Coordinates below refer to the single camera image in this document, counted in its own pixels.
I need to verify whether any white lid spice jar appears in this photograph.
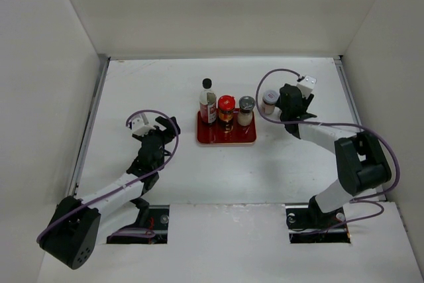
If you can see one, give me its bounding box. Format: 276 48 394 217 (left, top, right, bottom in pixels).
261 89 279 115

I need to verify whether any clear lid salt grinder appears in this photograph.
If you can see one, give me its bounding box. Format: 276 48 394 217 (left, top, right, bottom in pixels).
237 95 255 127

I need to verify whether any red lid chili sauce jar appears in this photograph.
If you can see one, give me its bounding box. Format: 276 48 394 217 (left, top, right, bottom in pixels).
218 95 236 132

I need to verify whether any soy sauce bottle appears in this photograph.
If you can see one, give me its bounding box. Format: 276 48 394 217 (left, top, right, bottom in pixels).
199 78 217 125

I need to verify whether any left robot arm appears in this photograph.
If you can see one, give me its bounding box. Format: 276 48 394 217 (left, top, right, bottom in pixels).
36 111 181 270

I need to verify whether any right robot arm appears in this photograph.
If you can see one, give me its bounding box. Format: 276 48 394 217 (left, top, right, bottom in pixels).
276 84 392 227

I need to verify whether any red rectangular tray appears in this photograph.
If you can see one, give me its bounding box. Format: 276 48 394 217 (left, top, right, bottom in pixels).
196 108 257 146

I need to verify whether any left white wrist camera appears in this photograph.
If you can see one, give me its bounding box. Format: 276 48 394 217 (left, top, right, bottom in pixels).
126 113 154 137

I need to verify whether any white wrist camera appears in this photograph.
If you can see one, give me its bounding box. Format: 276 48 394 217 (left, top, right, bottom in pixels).
126 113 154 137
296 76 317 99

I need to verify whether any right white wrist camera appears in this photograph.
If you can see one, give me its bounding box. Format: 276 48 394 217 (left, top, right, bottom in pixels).
296 76 317 99

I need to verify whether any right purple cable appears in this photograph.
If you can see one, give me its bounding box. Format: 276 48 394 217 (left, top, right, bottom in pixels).
255 68 401 234

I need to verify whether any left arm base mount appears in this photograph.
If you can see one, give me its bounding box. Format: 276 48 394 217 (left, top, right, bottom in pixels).
106 198 170 245

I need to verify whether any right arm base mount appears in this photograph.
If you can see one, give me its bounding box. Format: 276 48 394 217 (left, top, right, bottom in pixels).
286 204 350 244

